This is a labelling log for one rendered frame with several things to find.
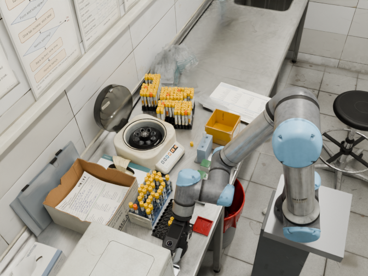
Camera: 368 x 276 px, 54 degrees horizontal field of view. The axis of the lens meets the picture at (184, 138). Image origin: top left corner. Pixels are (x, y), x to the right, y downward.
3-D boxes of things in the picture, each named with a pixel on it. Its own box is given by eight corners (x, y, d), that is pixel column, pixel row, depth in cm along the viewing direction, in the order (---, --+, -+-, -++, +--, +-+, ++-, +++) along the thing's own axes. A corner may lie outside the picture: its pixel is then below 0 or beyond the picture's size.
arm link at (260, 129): (294, 62, 100) (204, 150, 135) (294, 87, 93) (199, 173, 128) (327, 82, 103) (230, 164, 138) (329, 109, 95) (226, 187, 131)
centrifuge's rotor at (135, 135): (150, 161, 162) (148, 150, 157) (123, 148, 168) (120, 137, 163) (169, 139, 171) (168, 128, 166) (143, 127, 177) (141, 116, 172)
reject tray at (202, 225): (207, 236, 142) (207, 235, 141) (191, 230, 144) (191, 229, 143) (213, 222, 146) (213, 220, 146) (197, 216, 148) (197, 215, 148)
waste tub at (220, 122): (230, 149, 172) (231, 134, 165) (204, 140, 177) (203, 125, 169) (240, 130, 180) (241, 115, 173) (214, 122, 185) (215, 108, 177)
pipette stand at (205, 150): (208, 166, 166) (208, 151, 158) (194, 162, 167) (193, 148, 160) (215, 150, 172) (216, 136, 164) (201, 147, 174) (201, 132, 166)
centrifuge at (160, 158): (162, 183, 160) (159, 165, 151) (110, 157, 172) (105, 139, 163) (190, 147, 174) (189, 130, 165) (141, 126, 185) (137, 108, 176)
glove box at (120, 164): (142, 196, 156) (139, 183, 149) (95, 180, 163) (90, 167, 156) (155, 175, 163) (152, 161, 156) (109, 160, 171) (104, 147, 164)
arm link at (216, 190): (237, 172, 123) (205, 166, 124) (233, 200, 116) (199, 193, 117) (233, 185, 129) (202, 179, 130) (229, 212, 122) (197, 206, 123)
